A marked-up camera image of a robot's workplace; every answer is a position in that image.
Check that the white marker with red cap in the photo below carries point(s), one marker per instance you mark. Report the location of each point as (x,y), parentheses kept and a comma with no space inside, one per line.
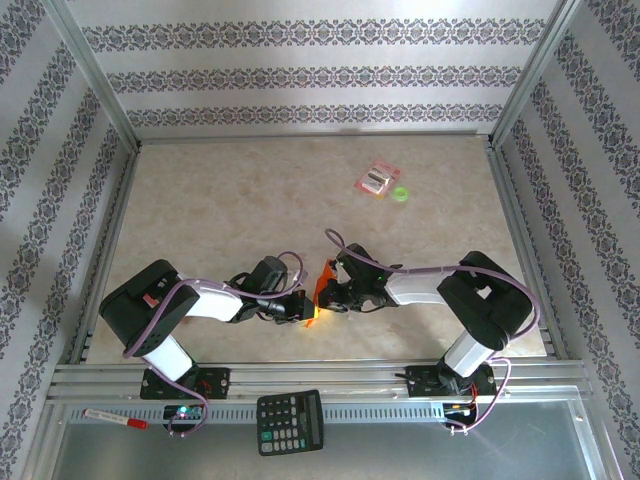
(112,418)

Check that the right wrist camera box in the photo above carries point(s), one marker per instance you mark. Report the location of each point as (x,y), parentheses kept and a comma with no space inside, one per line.
(357,262)

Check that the black calculator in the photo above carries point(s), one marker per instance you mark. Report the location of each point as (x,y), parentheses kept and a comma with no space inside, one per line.
(290,422)

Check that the orange paper sheet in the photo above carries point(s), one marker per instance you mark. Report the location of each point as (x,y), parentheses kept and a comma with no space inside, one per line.
(327,272)

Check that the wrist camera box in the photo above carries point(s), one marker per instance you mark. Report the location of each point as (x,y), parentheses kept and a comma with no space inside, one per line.
(267,275)
(357,262)

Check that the aluminium side rail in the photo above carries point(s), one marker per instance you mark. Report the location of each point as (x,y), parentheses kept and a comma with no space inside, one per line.
(120,200)
(510,200)

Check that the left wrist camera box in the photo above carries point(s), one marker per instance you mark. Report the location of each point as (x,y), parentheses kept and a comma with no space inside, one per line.
(267,275)

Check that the grey metal sheet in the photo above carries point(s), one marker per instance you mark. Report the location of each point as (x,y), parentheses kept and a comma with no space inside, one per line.
(400,450)

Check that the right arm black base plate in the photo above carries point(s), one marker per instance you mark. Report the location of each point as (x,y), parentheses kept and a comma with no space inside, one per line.
(422,382)

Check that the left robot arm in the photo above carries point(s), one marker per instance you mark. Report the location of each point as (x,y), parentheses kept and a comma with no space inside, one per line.
(135,310)

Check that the aluminium rear rail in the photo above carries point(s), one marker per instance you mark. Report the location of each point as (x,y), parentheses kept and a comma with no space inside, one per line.
(300,137)

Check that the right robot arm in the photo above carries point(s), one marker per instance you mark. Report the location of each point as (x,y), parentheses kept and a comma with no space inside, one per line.
(480,305)

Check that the aluminium mounting rail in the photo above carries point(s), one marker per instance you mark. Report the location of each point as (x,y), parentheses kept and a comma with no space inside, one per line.
(325,375)

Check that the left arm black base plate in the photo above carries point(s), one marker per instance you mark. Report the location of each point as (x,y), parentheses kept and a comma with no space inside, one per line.
(217,382)

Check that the aluminium frame post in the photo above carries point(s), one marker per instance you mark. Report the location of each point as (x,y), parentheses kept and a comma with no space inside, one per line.
(532,70)
(90,70)

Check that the pink battery blister pack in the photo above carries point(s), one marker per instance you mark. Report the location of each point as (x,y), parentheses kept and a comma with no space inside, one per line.
(377,179)

